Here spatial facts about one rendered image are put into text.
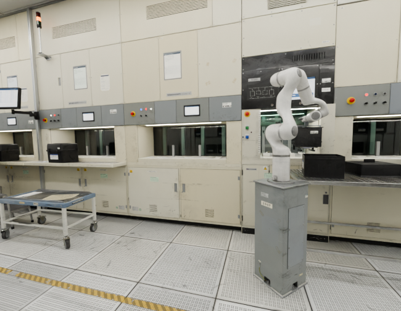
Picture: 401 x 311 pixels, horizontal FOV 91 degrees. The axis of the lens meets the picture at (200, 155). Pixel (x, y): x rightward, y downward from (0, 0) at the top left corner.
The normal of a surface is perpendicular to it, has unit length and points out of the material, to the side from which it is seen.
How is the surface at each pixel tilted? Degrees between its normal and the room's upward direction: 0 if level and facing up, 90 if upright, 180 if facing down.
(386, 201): 90
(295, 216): 90
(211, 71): 90
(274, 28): 88
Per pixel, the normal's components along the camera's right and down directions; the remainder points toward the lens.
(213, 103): -0.27, 0.07
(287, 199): 0.49, 0.06
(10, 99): 0.00, -0.06
